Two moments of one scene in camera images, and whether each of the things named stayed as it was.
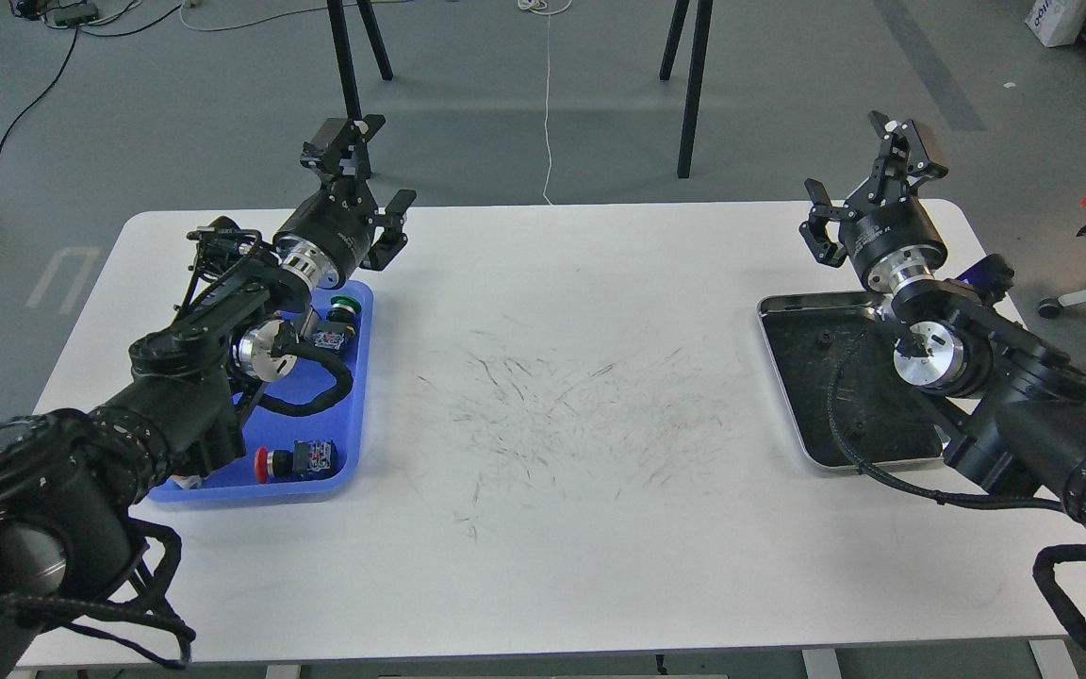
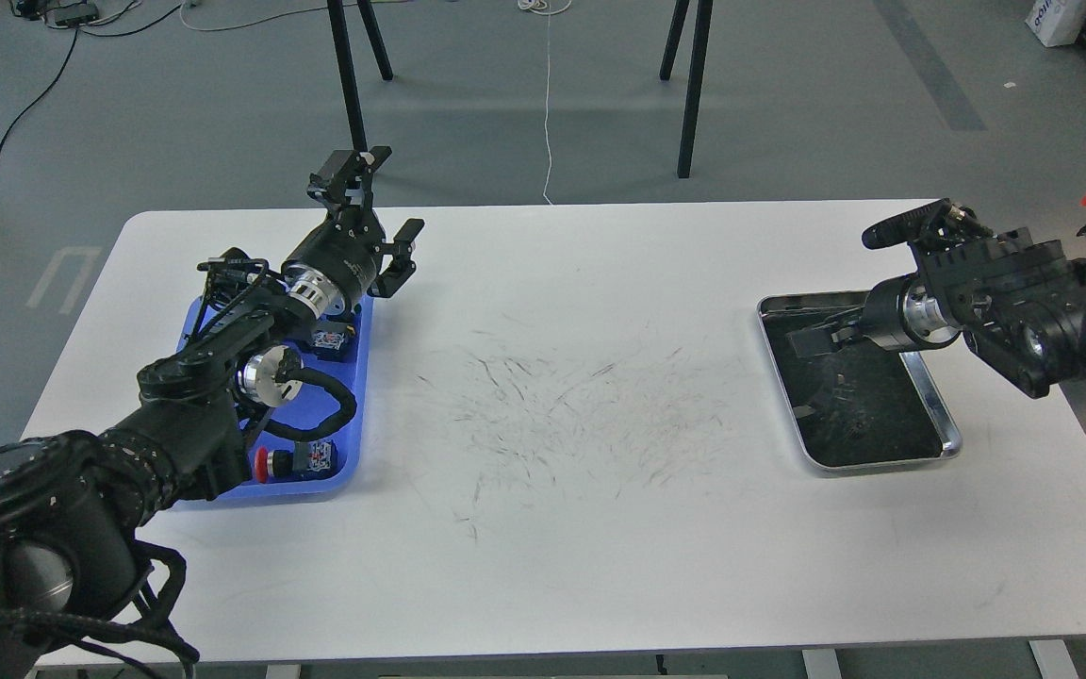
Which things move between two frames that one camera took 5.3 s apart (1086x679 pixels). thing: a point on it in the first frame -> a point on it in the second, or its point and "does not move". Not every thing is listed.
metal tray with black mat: x=834 y=358 does not move
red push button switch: x=310 y=459 does not move
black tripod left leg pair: x=344 y=54 does not move
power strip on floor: x=71 y=15 does not move
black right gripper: x=890 y=236 -> x=882 y=322
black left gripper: x=326 y=238 -> x=334 y=267
